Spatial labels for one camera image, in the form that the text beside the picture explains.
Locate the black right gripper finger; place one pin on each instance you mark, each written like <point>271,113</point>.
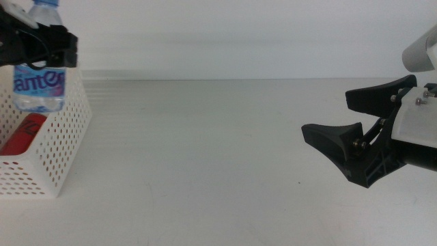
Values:
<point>338,140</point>
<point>372,99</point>

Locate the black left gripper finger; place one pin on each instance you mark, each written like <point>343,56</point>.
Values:
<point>63,58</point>
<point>65,37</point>

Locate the clear water bottle blue cap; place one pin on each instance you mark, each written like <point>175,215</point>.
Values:
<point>37,89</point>

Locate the red cola can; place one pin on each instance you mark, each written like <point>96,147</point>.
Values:
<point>20,140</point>

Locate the white perforated plastic basket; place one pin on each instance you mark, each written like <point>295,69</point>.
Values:
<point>68,136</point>

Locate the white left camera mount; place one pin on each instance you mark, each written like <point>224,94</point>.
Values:
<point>24,15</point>

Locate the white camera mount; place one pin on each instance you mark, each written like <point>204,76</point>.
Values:
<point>416,119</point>
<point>24,15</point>

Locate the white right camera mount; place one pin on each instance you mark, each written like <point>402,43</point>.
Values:
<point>416,119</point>

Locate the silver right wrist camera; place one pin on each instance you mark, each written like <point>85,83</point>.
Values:
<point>418,54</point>

